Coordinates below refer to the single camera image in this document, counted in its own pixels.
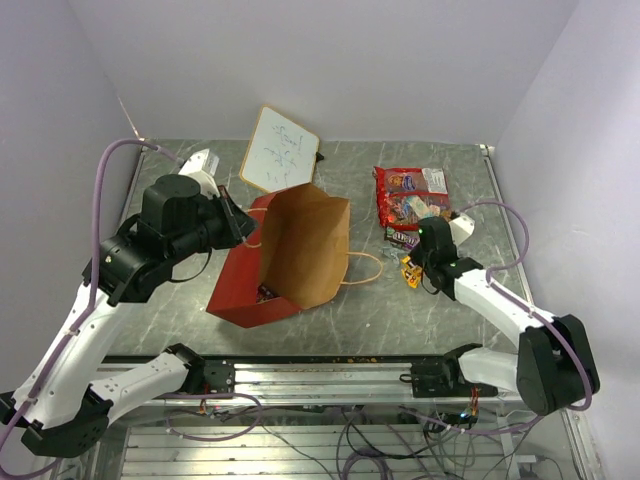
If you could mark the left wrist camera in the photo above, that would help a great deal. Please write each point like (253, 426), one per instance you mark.
(201, 166)

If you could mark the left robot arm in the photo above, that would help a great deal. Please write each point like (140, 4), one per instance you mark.
(62, 407)

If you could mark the aluminium rail frame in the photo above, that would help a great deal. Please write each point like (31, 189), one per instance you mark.
(329, 402)

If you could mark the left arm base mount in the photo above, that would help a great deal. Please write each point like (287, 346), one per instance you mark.
(218, 377)

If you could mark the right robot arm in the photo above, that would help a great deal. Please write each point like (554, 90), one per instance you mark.
(553, 367)

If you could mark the brown M&M packet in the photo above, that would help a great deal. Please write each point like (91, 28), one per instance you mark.
(264, 294)

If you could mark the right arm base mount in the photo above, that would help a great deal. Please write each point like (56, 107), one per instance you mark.
(442, 378)

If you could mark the small whiteboard yellow frame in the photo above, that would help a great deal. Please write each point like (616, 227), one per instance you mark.
(281, 153)

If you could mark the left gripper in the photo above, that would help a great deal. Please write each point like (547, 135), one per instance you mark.
(240, 224)

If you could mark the yellow M&M packet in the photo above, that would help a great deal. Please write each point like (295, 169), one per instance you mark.
(411, 272)

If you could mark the red cookie snack bag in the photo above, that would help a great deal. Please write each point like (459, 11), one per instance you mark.
(404, 196)

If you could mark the red paper bag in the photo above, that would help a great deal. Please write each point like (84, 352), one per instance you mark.
(300, 250)

